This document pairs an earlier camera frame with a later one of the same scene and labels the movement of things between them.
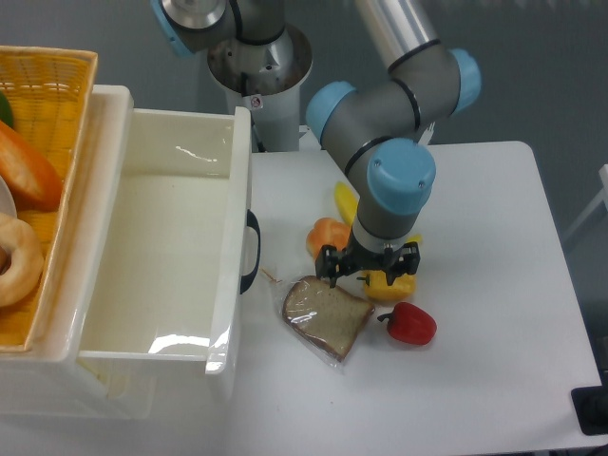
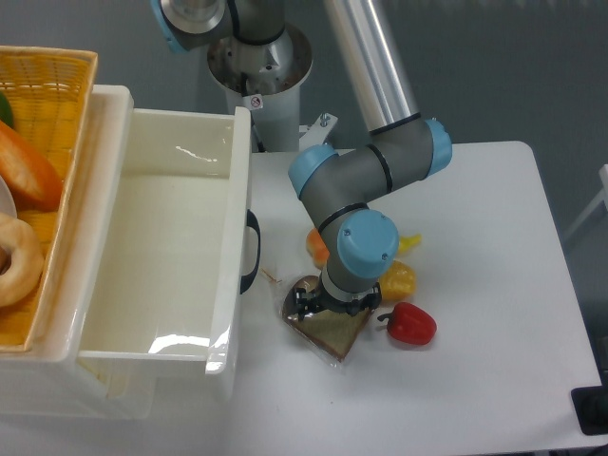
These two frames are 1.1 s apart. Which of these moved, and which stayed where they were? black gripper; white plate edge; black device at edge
Moved: black gripper
Stayed: black device at edge; white plate edge
